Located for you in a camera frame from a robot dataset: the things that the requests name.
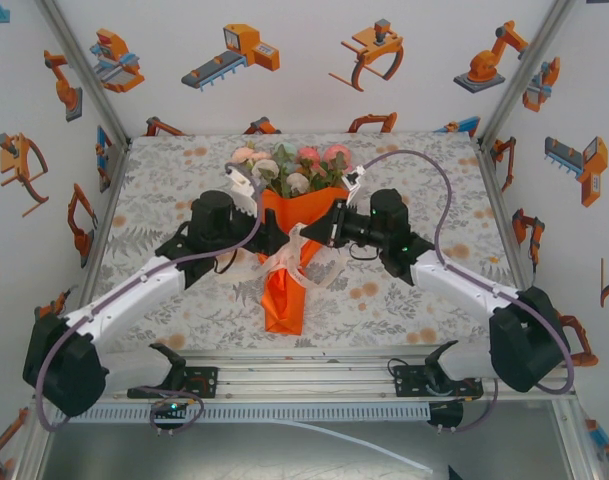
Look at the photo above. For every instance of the cream printed ribbon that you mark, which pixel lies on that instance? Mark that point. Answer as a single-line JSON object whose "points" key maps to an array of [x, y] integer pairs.
{"points": [[284, 257]]}

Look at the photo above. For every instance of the peach artificial flower stem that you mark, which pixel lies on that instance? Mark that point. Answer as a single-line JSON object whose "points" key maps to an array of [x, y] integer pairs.
{"points": [[245, 154]]}

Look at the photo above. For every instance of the orange wrapping paper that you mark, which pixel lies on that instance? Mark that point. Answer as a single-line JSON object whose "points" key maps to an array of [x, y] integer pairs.
{"points": [[284, 310]]}

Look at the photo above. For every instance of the pink artificial flower stem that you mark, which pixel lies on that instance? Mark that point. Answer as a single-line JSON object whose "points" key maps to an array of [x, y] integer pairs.
{"points": [[340, 152]]}

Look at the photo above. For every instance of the teal artificial flower stem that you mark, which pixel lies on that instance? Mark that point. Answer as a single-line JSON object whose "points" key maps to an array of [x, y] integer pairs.
{"points": [[285, 150]]}

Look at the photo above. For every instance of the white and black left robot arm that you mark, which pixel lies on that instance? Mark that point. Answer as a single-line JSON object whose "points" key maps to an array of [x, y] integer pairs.
{"points": [[134, 295]]}

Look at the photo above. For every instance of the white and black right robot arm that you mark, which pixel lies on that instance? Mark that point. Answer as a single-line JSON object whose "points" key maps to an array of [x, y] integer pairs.
{"points": [[454, 280]]}

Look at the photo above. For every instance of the floral patterned table mat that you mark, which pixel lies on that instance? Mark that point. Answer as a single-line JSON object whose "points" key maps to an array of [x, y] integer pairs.
{"points": [[209, 315]]}

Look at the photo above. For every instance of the small circuit board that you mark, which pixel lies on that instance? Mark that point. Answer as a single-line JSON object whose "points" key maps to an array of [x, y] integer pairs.
{"points": [[171, 407]]}

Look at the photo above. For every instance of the grey metal panel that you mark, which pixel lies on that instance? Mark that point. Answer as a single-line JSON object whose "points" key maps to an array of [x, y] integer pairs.
{"points": [[184, 455]]}

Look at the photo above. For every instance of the aluminium table side rail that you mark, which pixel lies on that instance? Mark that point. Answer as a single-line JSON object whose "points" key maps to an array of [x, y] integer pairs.
{"points": [[507, 225], [108, 200]]}

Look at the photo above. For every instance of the aluminium rail base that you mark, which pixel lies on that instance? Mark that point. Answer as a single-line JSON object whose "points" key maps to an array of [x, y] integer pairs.
{"points": [[309, 380]]}

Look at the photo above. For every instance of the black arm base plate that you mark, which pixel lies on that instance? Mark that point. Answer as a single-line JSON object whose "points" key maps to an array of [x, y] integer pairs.
{"points": [[409, 380], [206, 382]]}

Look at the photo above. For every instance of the aluminium frame post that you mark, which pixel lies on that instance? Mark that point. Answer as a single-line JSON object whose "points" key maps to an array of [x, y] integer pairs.
{"points": [[528, 65], [80, 65]]}

